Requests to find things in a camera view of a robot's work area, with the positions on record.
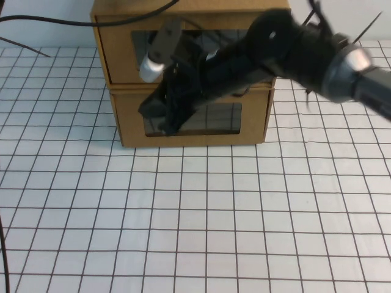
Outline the thick black cable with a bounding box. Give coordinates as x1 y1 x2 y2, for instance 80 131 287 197
0 0 180 28
0 218 13 293

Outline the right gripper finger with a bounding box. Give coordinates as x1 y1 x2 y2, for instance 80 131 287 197
158 91 199 137
139 82 172 120

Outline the thin black cable tie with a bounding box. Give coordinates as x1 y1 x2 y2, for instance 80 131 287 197
354 11 384 43

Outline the grey camera mount plate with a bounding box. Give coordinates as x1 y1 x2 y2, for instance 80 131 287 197
152 20 183 63

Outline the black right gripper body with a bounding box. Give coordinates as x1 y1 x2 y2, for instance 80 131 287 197
166 32 276 109

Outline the cardboard drawer with wide window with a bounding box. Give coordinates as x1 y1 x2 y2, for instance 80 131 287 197
95 15 276 84

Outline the black cable bundle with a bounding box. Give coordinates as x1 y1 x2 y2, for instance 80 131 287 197
302 0 331 31

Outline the silver cylindrical wrist camera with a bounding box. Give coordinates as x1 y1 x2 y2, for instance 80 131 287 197
139 56 165 83

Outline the cardboard drawer with small window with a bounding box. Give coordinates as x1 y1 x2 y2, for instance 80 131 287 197
111 89 271 147

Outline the thin dark cable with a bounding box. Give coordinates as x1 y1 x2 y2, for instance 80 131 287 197
0 36 52 58

